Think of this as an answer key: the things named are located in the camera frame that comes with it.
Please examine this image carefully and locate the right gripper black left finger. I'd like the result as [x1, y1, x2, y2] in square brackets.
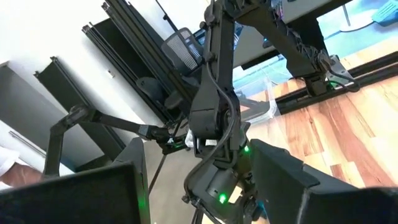
[0, 136, 152, 224]

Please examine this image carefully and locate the clear plastic bin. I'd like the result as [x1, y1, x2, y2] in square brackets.
[233, 74, 280, 122]

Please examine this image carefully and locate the dark grey side desk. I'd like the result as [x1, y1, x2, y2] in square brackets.
[231, 0, 355, 68]

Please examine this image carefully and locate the teal foot pedal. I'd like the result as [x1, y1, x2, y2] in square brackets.
[371, 0, 398, 27]

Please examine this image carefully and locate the black aluminium table frame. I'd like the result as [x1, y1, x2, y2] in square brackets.
[34, 0, 398, 170]

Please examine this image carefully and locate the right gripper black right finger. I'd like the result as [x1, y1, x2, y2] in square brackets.
[250, 138, 398, 224]

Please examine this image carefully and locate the black mesh office chair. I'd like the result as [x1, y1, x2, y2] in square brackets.
[136, 27, 206, 110]

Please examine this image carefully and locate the person's forearm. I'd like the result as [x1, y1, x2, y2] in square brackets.
[0, 146, 44, 190]

